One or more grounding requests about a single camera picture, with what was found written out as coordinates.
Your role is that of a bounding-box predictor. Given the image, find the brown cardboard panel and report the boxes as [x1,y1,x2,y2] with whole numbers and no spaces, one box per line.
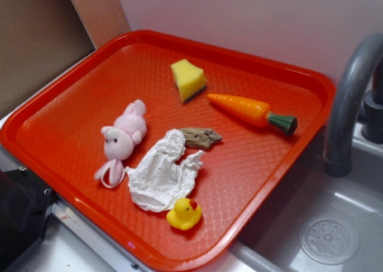
[1,0,94,117]

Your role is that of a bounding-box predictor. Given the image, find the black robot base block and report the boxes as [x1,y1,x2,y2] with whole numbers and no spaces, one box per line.
[1,170,56,271]

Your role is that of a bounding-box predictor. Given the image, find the crumpled white paper towel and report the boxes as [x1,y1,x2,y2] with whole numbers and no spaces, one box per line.
[125,129,204,213]

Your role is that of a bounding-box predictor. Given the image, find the yellow sponge piece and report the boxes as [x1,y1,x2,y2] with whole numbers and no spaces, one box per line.
[171,59,207,103]

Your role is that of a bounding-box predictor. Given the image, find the dark grey faucet knob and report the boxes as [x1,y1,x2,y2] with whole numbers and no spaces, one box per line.
[361,61,382,144]

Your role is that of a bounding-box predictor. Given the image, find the grey toy sink basin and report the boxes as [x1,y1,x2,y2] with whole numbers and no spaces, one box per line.
[230,134,382,271]

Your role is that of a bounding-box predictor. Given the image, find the wooden board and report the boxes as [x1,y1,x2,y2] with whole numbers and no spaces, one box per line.
[71,0,131,49]

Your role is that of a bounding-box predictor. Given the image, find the grey toy faucet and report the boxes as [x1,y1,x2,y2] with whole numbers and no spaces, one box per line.
[324,33,382,177]

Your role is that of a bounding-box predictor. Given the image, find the red plastic tray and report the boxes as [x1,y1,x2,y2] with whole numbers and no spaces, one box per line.
[1,31,335,271]

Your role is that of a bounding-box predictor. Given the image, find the brown driftwood piece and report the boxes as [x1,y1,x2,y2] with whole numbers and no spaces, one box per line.
[180,128,223,150]

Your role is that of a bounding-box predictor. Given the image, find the pink plush bunny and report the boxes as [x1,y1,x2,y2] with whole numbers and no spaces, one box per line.
[95,99,147,189]

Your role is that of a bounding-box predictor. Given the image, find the orange toy carrot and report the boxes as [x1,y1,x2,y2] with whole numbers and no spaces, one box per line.
[207,93,298,136]

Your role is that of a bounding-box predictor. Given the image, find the yellow rubber duck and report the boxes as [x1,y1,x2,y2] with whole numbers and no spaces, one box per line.
[166,198,202,231]

